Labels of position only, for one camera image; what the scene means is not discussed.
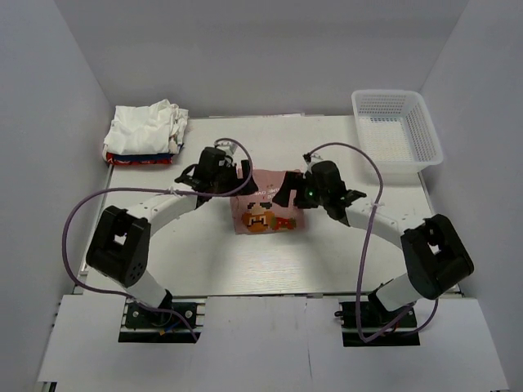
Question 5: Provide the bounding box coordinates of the white plastic mesh basket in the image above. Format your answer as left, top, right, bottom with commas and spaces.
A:
351, 89, 444, 175

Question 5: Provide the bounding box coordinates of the red blue folded shirt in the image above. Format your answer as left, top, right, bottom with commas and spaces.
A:
102, 144, 178, 166

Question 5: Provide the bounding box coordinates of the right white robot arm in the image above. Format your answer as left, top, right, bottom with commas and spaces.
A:
273, 161, 474, 326

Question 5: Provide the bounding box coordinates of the pink t-shirt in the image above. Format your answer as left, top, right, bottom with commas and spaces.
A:
230, 169, 306, 235

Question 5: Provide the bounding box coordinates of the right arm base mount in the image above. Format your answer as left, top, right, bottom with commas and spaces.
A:
333, 300, 422, 348

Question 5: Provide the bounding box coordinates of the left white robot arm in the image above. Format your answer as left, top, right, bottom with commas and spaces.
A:
86, 140, 258, 326

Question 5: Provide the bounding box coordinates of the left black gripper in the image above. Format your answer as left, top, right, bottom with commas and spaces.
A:
212, 159, 257, 197

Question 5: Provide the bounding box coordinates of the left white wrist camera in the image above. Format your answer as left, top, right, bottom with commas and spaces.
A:
214, 140, 238, 166

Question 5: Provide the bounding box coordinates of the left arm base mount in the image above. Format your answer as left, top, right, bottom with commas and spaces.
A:
118, 298, 205, 344

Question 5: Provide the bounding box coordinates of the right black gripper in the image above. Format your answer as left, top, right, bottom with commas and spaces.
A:
273, 171, 329, 209

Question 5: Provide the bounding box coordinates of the white t-shirt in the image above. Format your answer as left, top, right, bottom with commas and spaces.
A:
103, 99, 189, 156

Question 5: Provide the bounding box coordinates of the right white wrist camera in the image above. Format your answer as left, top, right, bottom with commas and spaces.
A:
303, 153, 324, 172

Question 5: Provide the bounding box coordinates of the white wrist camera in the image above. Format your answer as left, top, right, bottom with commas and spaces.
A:
303, 153, 324, 172
214, 140, 238, 166

